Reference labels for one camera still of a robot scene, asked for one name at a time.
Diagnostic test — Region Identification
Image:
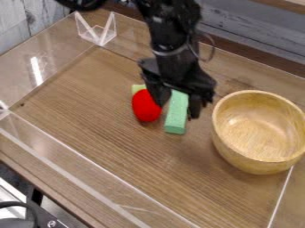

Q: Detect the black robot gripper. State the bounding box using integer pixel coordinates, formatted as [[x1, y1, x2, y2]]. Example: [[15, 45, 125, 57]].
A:
[[138, 54, 217, 119]]

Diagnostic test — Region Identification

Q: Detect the red plush strawberry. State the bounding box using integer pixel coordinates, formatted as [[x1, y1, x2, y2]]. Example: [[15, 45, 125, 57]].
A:
[[132, 85, 162, 122]]

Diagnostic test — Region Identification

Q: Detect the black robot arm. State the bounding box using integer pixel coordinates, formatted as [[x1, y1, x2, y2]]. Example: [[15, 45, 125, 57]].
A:
[[128, 0, 217, 119]]

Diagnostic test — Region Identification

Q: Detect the green foam block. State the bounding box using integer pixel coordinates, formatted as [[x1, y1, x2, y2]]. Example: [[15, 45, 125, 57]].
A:
[[165, 90, 189, 134]]

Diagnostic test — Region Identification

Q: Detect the wooden bowl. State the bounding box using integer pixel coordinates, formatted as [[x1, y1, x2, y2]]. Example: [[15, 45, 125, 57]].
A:
[[212, 90, 305, 175]]

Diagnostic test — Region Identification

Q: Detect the clear acrylic front barrier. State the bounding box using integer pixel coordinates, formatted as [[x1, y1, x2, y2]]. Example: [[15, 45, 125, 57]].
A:
[[0, 102, 200, 228]]

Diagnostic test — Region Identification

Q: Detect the clear acrylic corner bracket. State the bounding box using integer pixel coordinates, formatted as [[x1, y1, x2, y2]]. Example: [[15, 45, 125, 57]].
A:
[[74, 12, 117, 47]]

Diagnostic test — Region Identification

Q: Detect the black metal table frame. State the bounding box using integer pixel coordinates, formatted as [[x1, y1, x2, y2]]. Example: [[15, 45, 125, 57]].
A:
[[27, 186, 75, 228]]

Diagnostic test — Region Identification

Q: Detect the black cable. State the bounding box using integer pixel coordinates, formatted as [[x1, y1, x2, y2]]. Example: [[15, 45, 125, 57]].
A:
[[0, 201, 41, 228]]

